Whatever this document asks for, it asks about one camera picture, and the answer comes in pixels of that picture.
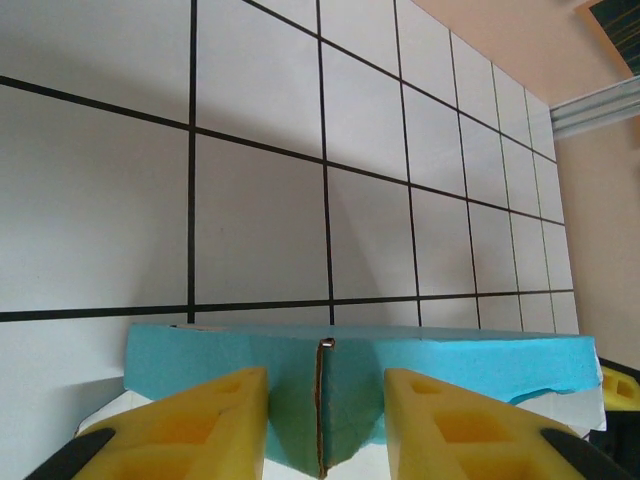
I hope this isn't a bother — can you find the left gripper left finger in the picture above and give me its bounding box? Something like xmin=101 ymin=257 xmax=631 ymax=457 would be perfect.
xmin=34 ymin=367 xmax=270 ymax=480

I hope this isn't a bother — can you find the aluminium frame post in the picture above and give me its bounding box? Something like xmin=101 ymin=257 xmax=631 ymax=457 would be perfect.
xmin=549 ymin=82 xmax=640 ymax=140

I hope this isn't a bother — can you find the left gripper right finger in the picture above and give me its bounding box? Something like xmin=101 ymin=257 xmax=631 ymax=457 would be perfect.
xmin=382 ymin=367 xmax=640 ymax=480

